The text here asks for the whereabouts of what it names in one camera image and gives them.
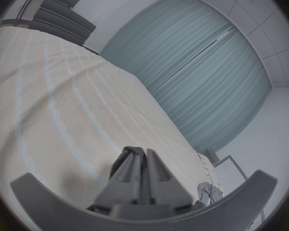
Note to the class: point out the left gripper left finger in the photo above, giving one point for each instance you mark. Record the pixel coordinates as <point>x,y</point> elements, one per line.
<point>120,186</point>

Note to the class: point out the grey bedside table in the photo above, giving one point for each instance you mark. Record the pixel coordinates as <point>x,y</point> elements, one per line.
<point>210,155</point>

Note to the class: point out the white printed pillow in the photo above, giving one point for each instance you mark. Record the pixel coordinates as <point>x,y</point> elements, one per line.
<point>210,172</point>

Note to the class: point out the bed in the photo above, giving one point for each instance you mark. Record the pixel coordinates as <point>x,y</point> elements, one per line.
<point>62,105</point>

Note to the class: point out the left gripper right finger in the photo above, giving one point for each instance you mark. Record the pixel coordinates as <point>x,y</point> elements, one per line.
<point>161,186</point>

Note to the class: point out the grey garment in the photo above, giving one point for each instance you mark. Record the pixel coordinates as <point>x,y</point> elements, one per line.
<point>208,192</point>

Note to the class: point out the blue-green curtain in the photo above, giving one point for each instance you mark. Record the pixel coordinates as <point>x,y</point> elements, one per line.
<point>163,32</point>
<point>219,92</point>

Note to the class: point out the black T-shirt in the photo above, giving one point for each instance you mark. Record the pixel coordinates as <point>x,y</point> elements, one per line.
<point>134,150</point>

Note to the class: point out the black chest of drawers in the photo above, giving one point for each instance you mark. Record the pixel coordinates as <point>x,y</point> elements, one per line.
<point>62,20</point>

